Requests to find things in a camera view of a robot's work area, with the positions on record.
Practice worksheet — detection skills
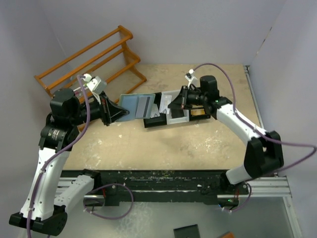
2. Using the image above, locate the silver VIP card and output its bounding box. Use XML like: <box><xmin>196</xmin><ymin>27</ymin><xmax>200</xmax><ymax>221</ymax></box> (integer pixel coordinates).
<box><xmin>159</xmin><ymin>94</ymin><xmax>172</xmax><ymax>114</ymax></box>
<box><xmin>150</xmin><ymin>104</ymin><xmax>160</xmax><ymax>119</ymax></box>

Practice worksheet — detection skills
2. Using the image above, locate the white plastic bin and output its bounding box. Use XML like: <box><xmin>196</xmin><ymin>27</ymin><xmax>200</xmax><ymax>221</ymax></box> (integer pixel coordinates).
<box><xmin>159</xmin><ymin>90</ymin><xmax>189</xmax><ymax>125</ymax></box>

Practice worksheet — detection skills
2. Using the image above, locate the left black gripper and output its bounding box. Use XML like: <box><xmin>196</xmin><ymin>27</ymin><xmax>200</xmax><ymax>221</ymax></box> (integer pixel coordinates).
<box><xmin>69</xmin><ymin>90</ymin><xmax>129</xmax><ymax>126</ymax></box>

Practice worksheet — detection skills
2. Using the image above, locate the black card in white bin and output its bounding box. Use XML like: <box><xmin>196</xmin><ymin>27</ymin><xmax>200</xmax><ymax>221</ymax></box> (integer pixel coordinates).
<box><xmin>171</xmin><ymin>109</ymin><xmax>184</xmax><ymax>119</ymax></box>

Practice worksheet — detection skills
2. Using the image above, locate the grey magnetic stripe card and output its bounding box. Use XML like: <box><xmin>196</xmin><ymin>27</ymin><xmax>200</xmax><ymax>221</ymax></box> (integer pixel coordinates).
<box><xmin>135</xmin><ymin>96</ymin><xmax>152</xmax><ymax>119</ymax></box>

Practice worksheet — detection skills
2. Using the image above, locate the gold credit card in bin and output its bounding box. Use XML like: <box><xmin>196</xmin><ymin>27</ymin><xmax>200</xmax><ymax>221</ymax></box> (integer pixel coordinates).
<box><xmin>191</xmin><ymin>109</ymin><xmax>205</xmax><ymax>117</ymax></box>

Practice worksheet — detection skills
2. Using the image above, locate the black square plate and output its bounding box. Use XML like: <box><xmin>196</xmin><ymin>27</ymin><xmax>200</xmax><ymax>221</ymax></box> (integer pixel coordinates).
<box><xmin>173</xmin><ymin>224</ymin><xmax>201</xmax><ymax>238</ymax></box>

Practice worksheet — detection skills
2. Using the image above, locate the purple cable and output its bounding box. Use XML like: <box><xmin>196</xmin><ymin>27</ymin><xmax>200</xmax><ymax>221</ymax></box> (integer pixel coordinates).
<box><xmin>26</xmin><ymin>73</ymin><xmax>91</xmax><ymax>238</ymax></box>
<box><xmin>192</xmin><ymin>63</ymin><xmax>317</xmax><ymax>174</ymax></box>

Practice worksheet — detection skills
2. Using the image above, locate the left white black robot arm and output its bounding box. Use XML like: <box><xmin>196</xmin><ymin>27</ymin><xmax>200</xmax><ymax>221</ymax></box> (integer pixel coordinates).
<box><xmin>9</xmin><ymin>88</ymin><xmax>129</xmax><ymax>236</ymax></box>

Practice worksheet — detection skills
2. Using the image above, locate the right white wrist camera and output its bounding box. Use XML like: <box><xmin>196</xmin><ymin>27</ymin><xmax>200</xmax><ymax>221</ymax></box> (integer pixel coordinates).
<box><xmin>185</xmin><ymin>69</ymin><xmax>199</xmax><ymax>87</ymax></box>

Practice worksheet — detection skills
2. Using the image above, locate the mint green card holder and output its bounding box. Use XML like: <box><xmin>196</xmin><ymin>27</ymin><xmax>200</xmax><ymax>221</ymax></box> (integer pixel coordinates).
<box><xmin>117</xmin><ymin>94</ymin><xmax>155</xmax><ymax>122</ymax></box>

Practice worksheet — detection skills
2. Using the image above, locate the black bin with gold card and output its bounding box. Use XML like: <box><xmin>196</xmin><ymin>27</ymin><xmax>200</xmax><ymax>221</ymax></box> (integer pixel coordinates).
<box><xmin>189</xmin><ymin>105</ymin><xmax>211</xmax><ymax>121</ymax></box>

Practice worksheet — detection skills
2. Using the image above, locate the orange brown object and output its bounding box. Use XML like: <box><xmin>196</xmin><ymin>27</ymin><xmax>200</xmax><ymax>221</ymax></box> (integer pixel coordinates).
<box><xmin>218</xmin><ymin>232</ymin><xmax>235</xmax><ymax>238</ymax></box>

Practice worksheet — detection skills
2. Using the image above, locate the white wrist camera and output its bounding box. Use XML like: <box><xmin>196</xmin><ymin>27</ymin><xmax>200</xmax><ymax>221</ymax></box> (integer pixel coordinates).
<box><xmin>185</xmin><ymin>69</ymin><xmax>199</xmax><ymax>87</ymax></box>
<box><xmin>83</xmin><ymin>73</ymin><xmax>107</xmax><ymax>95</ymax></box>

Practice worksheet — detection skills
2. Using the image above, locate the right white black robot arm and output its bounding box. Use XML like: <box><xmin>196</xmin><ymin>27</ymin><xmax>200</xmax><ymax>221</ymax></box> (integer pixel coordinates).
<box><xmin>168</xmin><ymin>73</ymin><xmax>284</xmax><ymax>194</ymax></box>

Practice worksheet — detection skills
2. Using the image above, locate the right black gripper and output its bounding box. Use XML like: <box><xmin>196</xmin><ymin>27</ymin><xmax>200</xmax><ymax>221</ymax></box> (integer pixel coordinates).
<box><xmin>168</xmin><ymin>86</ymin><xmax>208</xmax><ymax>110</ymax></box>

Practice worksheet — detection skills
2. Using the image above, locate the orange wooden rack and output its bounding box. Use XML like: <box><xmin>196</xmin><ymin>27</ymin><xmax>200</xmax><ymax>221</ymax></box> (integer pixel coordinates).
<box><xmin>34</xmin><ymin>25</ymin><xmax>147</xmax><ymax>102</ymax></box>

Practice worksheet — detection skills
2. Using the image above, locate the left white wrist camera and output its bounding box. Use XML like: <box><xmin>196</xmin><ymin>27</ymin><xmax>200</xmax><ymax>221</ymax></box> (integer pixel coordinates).
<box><xmin>83</xmin><ymin>73</ymin><xmax>107</xmax><ymax>95</ymax></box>

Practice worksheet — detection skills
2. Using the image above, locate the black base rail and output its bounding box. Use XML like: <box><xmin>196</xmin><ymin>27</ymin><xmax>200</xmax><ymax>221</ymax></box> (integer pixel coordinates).
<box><xmin>59</xmin><ymin>170</ymin><xmax>251</xmax><ymax>206</ymax></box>

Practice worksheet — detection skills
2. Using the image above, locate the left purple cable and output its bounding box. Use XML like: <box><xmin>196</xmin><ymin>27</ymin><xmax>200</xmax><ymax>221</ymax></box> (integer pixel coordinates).
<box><xmin>26</xmin><ymin>73</ymin><xmax>91</xmax><ymax>238</ymax></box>

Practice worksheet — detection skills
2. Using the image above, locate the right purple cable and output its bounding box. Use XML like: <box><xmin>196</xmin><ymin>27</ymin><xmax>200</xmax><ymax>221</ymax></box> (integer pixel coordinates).
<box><xmin>192</xmin><ymin>63</ymin><xmax>317</xmax><ymax>174</ymax></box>

